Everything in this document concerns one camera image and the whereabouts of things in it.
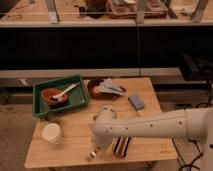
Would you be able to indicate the gold metal fork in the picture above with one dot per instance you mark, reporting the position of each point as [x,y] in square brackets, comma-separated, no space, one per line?
[92,155]

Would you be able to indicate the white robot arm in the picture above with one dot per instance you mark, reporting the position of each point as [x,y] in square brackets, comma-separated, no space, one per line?
[193,124]

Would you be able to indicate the white paper cup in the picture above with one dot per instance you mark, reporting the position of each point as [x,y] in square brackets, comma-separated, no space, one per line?
[52,133]

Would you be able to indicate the grey blue cloth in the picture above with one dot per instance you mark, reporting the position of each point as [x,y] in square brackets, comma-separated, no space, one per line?
[107,86]

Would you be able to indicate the dark brown plate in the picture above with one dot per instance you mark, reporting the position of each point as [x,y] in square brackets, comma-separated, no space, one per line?
[94,93]

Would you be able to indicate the green plastic tray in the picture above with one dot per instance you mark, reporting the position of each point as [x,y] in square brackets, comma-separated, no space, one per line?
[74,99]

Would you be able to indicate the white plastic spoon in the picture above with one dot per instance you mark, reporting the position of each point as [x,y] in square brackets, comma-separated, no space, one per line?
[59,96]

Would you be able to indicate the brown clay bowl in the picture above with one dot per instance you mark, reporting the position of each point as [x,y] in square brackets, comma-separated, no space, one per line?
[48,95]

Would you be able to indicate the striped rectangular block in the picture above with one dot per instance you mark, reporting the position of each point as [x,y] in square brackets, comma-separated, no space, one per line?
[120,149]

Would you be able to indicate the blue brush yellow handle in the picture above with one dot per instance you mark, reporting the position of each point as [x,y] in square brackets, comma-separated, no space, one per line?
[137,103]

